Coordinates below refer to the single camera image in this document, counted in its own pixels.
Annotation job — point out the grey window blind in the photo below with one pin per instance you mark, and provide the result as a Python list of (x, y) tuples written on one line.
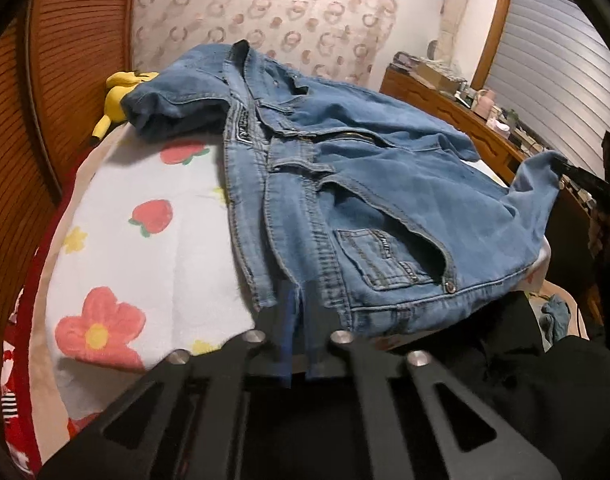
[(550, 60)]

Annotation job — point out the blue denim pants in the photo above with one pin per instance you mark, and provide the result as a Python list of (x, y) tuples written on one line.
[(365, 185)]

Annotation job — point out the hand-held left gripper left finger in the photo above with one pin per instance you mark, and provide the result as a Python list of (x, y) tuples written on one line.
[(289, 340)]

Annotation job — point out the wooden dresser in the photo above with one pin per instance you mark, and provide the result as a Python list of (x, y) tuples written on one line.
[(450, 110)]

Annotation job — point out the yellow plush toy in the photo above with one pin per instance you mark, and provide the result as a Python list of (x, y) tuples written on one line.
[(116, 95)]

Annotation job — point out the white jar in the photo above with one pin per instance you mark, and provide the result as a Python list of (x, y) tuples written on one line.
[(503, 130)]

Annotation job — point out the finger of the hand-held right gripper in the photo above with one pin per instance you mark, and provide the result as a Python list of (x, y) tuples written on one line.
[(587, 180)]

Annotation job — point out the wooden slatted wardrobe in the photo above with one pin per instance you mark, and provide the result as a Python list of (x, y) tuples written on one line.
[(60, 85)]

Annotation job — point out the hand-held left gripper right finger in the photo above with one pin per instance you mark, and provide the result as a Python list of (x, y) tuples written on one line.
[(319, 345)]

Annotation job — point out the patterned beige curtain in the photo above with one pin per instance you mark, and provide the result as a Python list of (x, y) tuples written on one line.
[(285, 10)]

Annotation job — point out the cardboard box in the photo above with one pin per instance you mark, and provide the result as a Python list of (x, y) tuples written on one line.
[(435, 71)]

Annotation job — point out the person's black clothing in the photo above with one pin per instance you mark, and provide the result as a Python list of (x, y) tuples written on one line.
[(535, 400)]

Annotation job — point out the red printed blanket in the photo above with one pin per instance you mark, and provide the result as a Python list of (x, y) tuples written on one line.
[(17, 360)]

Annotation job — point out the blue-grey cloth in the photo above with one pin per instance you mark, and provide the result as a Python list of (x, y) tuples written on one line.
[(555, 317)]

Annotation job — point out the white fruit-print blanket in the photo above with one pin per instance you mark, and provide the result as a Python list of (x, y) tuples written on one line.
[(185, 240)]

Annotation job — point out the pink cup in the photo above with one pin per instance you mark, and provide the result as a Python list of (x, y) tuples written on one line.
[(486, 102)]

